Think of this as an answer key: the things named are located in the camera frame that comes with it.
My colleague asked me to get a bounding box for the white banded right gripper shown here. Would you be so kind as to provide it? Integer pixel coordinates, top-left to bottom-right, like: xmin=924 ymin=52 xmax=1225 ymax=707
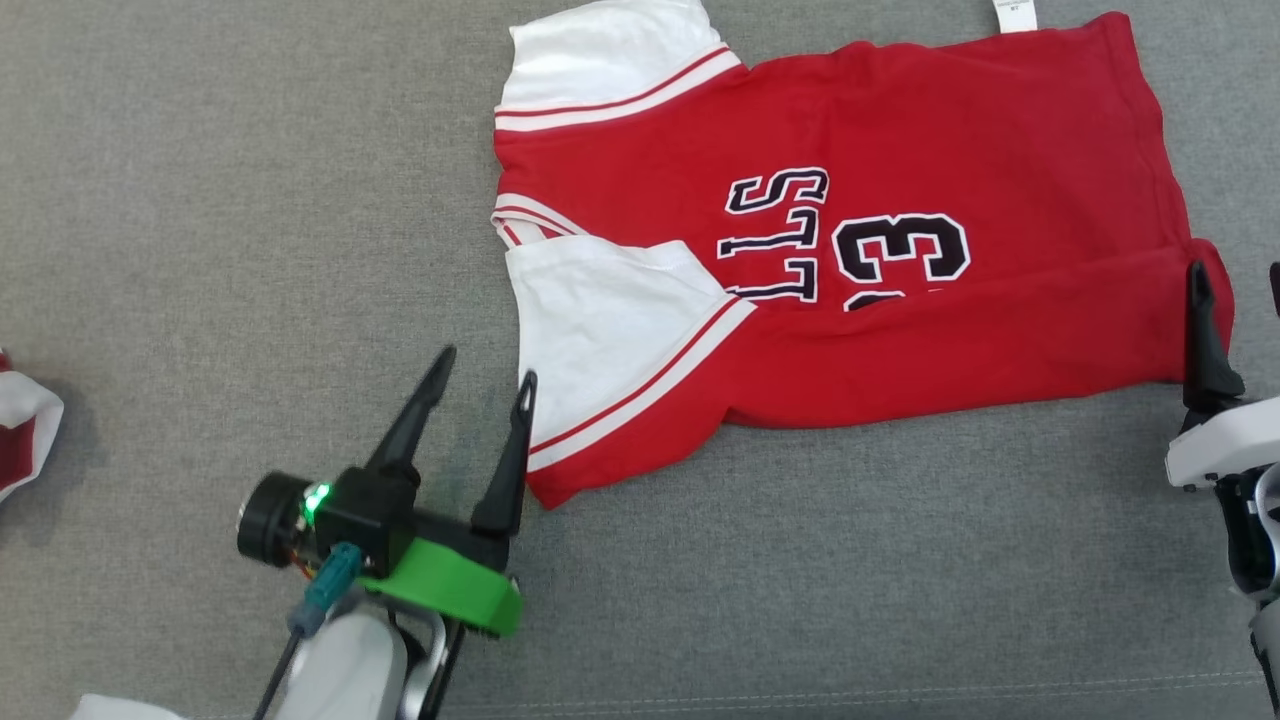
xmin=1165 ymin=260 xmax=1280 ymax=491

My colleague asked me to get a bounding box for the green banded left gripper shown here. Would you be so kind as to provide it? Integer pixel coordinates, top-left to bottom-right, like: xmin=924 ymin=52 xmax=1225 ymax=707
xmin=237 ymin=345 xmax=539 ymax=638

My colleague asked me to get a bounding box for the red jersey with white sleeves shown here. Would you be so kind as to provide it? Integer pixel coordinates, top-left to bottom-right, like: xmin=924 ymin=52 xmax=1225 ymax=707
xmin=490 ymin=0 xmax=1236 ymax=511

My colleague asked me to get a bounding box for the red garment with white trim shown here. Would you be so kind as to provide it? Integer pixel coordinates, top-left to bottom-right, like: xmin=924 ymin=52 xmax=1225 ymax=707
xmin=0 ymin=348 xmax=66 ymax=506

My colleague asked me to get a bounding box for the black cable with teal plug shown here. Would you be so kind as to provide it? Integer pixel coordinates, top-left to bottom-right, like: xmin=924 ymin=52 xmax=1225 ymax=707
xmin=250 ymin=543 xmax=363 ymax=720

